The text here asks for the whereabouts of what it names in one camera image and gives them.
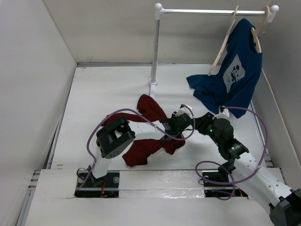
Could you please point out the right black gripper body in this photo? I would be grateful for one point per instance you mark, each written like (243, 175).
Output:
(206, 126)

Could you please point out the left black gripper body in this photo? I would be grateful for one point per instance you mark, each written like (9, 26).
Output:
(173, 117)

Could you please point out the dark red t shirt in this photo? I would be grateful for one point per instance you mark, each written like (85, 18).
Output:
(148, 140)

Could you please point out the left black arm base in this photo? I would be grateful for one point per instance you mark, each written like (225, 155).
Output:
(104, 187)

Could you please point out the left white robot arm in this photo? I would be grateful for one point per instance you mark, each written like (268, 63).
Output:
(113, 140)

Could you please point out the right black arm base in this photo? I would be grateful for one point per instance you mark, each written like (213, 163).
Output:
(213, 190)

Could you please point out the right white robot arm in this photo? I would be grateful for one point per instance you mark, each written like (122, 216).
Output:
(281, 202)

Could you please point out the blue printed t shirt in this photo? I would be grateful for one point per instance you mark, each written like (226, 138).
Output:
(237, 77)

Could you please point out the wooden hanger holding blue shirt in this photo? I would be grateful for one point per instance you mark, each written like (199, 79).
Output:
(257, 30)

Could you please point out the silver foil tape strip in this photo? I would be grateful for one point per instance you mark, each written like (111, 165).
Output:
(168, 184)

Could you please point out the white clothes rack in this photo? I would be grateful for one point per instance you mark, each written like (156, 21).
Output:
(159, 11)

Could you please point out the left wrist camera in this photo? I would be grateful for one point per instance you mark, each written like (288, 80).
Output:
(184, 109)

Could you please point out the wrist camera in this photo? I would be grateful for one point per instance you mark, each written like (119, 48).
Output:
(223, 113)
(184, 109)

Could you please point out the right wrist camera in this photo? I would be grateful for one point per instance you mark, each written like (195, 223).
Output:
(223, 113)

